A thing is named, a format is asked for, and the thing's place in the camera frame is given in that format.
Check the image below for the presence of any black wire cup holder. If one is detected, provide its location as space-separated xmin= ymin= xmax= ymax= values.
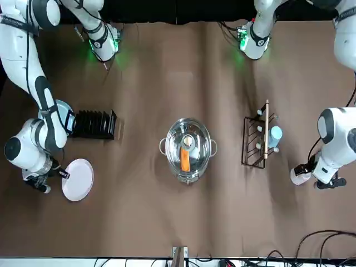
xmin=242 ymin=98 xmax=280 ymax=169

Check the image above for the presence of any light blue cup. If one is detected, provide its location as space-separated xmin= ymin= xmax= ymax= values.
xmin=267 ymin=125 xmax=283 ymax=150

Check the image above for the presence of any black base cable bundle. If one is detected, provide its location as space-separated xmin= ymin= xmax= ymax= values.
xmin=219 ymin=20 xmax=243 ymax=43

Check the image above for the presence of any orange carrot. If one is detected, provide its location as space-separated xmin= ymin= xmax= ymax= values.
xmin=180 ymin=149 xmax=191 ymax=172

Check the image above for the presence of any black dish drying rack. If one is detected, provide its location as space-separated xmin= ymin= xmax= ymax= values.
xmin=65 ymin=108 xmax=118 ymax=141

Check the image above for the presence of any black cable loop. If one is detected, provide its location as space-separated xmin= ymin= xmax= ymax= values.
xmin=296 ymin=230 xmax=356 ymax=261
xmin=319 ymin=233 xmax=356 ymax=261
xmin=266 ymin=249 xmax=285 ymax=263

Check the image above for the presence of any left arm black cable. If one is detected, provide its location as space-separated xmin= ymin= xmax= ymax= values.
xmin=306 ymin=71 xmax=356 ymax=168

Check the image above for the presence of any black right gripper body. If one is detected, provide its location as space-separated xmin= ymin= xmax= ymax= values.
xmin=49 ymin=159 xmax=64 ymax=175

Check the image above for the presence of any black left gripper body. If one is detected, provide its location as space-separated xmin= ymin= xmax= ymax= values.
xmin=294 ymin=164 xmax=315 ymax=176

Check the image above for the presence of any pale pink cup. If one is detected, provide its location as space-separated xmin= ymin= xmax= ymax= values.
xmin=290 ymin=166 xmax=312 ymax=187

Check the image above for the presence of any light blue plate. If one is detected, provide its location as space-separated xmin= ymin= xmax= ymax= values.
xmin=53 ymin=99 xmax=76 ymax=134

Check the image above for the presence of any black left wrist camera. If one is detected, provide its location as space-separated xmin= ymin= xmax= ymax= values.
xmin=315 ymin=177 xmax=348 ymax=191

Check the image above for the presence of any stainless steel pot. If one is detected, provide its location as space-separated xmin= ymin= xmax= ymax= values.
xmin=159 ymin=117 xmax=219 ymax=186

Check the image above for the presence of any glass pot lid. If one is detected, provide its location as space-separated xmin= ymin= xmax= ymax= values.
xmin=165 ymin=117 xmax=212 ymax=175

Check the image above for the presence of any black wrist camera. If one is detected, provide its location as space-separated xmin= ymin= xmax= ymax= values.
xmin=315 ymin=177 xmax=348 ymax=191
xmin=23 ymin=173 xmax=52 ymax=195

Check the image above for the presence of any white plate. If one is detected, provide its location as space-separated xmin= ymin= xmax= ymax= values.
xmin=61 ymin=158 xmax=95 ymax=202

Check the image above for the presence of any aluminium camera post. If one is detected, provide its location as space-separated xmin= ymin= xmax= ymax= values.
xmin=171 ymin=245 xmax=189 ymax=267

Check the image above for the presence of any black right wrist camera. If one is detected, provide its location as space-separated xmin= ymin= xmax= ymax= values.
xmin=23 ymin=173 xmax=52 ymax=195

